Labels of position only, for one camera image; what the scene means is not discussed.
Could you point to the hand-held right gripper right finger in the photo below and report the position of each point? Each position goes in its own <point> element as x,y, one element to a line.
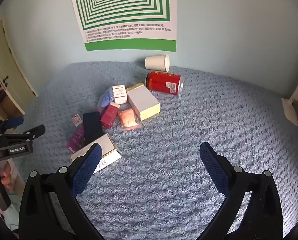
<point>213,167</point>

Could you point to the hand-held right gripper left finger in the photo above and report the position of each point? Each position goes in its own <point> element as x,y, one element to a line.
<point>89,167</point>

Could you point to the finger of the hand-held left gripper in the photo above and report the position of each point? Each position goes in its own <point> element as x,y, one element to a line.
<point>14,121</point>
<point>34,132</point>

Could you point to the white cardboard box with flap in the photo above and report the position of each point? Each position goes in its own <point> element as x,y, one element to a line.
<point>109,152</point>

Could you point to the purple packet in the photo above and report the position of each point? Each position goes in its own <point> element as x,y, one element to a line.
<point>75,140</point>

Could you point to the black box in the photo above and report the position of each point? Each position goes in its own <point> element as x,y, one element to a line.
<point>92,127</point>

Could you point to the small pink picture card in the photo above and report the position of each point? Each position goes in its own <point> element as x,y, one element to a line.
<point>76,120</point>

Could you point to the red carton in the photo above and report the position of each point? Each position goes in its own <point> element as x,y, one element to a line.
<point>109,115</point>

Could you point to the pink item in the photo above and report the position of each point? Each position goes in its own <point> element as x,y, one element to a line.
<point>128,118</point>

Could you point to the blue plastic bag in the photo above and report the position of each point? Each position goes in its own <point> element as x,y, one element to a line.
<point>105,100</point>

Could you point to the small white red-label box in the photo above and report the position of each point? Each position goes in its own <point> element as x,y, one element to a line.
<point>120,93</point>

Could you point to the white box with yellow sides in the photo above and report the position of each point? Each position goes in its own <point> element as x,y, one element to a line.
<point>142,100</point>

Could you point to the red drink can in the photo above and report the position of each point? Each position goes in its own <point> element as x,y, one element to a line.
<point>161,81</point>

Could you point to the white paper cup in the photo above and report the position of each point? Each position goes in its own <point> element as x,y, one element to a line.
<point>155,62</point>

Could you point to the person's left hand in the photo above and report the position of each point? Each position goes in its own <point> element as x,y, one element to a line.
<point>7,176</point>

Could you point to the blue knitted blanket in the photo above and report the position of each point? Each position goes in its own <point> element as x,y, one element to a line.
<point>176,130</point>

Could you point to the cream door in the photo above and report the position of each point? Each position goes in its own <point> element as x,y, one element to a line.
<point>9,62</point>

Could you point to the green striped wall poster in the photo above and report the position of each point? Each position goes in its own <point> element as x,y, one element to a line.
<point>124,10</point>

